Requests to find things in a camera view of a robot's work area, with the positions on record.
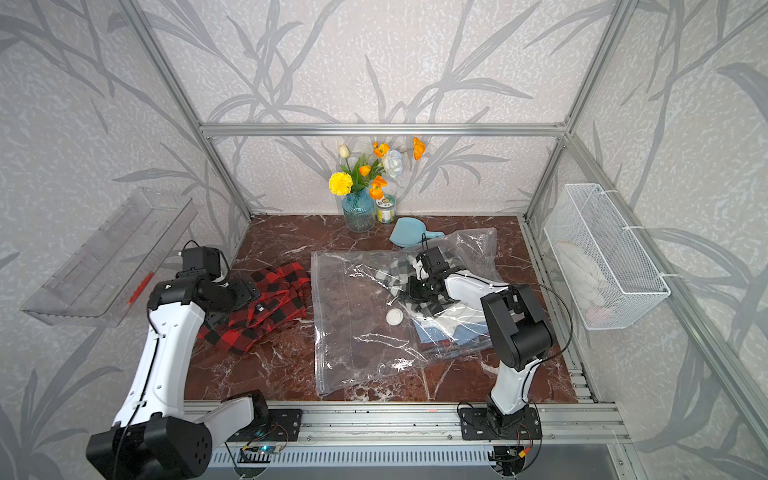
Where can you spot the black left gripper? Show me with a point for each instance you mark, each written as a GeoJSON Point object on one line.
{"type": "Point", "coordinates": [245, 291]}

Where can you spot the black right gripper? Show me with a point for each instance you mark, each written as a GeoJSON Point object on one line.
{"type": "Point", "coordinates": [411, 283]}

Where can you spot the grey white plaid shirt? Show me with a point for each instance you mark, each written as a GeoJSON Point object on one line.
{"type": "Point", "coordinates": [395, 279]}

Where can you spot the clear plastic vacuum bag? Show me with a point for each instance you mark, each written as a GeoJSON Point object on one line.
{"type": "Point", "coordinates": [353, 342]}

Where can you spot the red black plaid shirt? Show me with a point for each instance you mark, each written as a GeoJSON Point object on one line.
{"type": "Point", "coordinates": [283, 293]}

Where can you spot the white garment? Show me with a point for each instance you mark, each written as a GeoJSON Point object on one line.
{"type": "Point", "coordinates": [472, 326]}

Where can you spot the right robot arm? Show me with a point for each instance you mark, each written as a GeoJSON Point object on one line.
{"type": "Point", "coordinates": [519, 328]}

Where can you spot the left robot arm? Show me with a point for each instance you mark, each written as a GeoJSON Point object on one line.
{"type": "Point", "coordinates": [150, 437]}

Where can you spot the light blue folded garment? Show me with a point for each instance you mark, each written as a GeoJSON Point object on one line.
{"type": "Point", "coordinates": [461, 335]}

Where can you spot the light blue plastic scoop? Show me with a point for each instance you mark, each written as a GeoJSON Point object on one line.
{"type": "Point", "coordinates": [409, 232]}

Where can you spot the small white lidded jar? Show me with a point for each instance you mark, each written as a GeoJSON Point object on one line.
{"type": "Point", "coordinates": [386, 209]}

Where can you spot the blue glass flower vase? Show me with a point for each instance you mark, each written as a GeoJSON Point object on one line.
{"type": "Point", "coordinates": [359, 211]}

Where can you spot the artificial flower bouquet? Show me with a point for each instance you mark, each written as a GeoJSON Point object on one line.
{"type": "Point", "coordinates": [368, 173]}

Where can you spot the white cloth in basket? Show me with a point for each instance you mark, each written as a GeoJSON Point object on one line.
{"type": "Point", "coordinates": [589, 286]}

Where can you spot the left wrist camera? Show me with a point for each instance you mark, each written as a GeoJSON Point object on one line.
{"type": "Point", "coordinates": [202, 260]}

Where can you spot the clear acrylic wall shelf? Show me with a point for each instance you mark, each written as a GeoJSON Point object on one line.
{"type": "Point", "coordinates": [99, 284]}

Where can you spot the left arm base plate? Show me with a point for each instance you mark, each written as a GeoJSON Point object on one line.
{"type": "Point", "coordinates": [281, 426]}

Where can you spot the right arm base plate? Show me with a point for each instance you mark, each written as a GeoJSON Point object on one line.
{"type": "Point", "coordinates": [487, 423]}

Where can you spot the white wire wall basket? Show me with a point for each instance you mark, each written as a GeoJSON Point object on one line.
{"type": "Point", "coordinates": [585, 215]}

